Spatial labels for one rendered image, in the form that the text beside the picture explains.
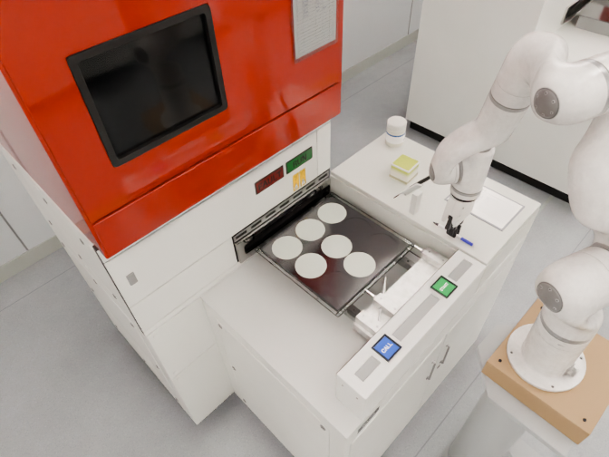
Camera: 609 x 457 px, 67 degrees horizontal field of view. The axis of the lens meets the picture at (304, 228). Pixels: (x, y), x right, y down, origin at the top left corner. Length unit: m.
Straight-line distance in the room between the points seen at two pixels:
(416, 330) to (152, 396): 1.42
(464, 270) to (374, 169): 0.50
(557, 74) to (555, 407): 0.81
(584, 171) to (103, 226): 0.96
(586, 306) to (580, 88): 0.41
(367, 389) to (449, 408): 1.11
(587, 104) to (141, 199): 0.88
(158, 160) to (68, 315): 1.78
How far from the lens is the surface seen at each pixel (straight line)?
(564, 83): 0.86
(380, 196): 1.57
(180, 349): 1.65
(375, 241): 1.51
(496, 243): 1.50
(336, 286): 1.39
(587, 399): 1.39
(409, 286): 1.44
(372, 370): 1.20
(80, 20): 0.90
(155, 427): 2.27
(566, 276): 1.02
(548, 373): 1.35
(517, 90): 1.05
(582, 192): 0.98
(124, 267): 1.26
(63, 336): 2.68
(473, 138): 1.17
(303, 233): 1.53
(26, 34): 0.88
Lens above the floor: 2.03
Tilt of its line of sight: 47 degrees down
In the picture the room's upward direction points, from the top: 3 degrees counter-clockwise
